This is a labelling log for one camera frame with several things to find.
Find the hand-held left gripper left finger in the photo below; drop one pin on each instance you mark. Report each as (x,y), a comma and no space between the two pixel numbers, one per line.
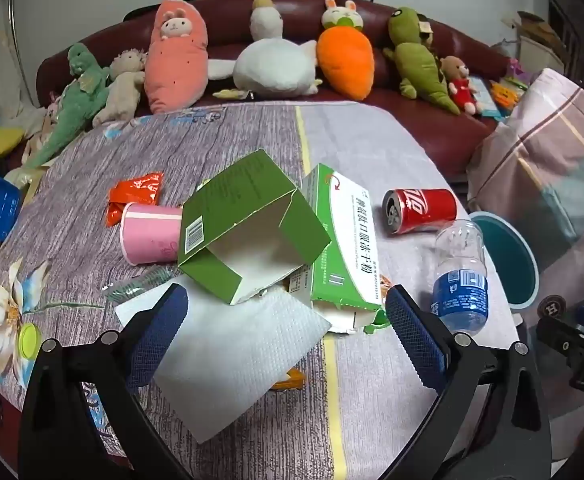
(162,327)

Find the white duck plush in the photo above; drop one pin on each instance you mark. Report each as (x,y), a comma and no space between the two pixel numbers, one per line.
(267,67)

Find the purple printed tablecloth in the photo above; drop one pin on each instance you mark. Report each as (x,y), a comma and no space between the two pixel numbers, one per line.
(222,135)

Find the clear green plastic wrapper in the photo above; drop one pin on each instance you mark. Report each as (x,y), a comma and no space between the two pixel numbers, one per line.
(137,285)

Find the green cardboard box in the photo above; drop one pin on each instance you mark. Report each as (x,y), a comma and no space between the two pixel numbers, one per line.
(252,185)

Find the brown teddy bear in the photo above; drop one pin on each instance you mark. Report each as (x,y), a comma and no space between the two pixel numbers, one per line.
(459,87)

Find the orange snack wrapper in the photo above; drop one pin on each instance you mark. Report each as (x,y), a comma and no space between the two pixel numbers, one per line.
(137,192)

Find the dark wooden cabinet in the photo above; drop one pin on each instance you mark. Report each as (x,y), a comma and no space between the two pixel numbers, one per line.
(572,25)

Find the clear bottle with blue label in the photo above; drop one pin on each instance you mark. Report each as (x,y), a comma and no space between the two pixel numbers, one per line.
(459,295)

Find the pink bunny plush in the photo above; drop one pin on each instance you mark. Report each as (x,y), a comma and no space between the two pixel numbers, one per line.
(172,70)

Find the green white medicine box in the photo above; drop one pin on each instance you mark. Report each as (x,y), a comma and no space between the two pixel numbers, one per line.
(342,220)

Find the teal trash bin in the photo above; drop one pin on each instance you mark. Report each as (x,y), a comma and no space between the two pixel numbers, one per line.
(512,260)

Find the orange carrot bunny plush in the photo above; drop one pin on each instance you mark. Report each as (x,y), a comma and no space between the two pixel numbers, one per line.
(347,60)

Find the pile of colourful toys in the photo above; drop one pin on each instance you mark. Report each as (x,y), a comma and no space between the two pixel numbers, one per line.
(502,92)

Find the pink paper cup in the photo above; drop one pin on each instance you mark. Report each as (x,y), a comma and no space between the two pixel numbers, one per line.
(147,235)

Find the stack of cardboard boxes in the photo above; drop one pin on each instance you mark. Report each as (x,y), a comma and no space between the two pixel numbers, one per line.
(539,45)

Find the lime green capsule ball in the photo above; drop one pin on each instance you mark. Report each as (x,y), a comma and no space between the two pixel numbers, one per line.
(29,340)

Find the white paper towel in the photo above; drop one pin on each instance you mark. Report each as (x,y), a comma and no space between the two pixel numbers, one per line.
(242,350)

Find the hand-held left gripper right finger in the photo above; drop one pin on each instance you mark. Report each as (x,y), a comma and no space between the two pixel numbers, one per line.
(412,330)

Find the olive green dinosaur plush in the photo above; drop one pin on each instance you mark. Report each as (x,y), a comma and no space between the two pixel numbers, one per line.
(417,65)

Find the red soda can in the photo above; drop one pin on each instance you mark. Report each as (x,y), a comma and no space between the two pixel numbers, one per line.
(422,210)

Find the dark red leather sofa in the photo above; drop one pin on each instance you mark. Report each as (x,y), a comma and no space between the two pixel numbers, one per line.
(227,20)

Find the light green dinosaur plush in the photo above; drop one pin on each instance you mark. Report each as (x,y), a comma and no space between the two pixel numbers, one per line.
(77,100)

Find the cream cake packet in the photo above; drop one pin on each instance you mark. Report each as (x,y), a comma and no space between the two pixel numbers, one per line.
(292,382)

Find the checked blanket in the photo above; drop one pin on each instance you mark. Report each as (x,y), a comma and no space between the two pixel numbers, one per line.
(547,160)

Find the beige doll plush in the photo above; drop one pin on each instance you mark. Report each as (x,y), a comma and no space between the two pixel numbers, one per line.
(122,90)

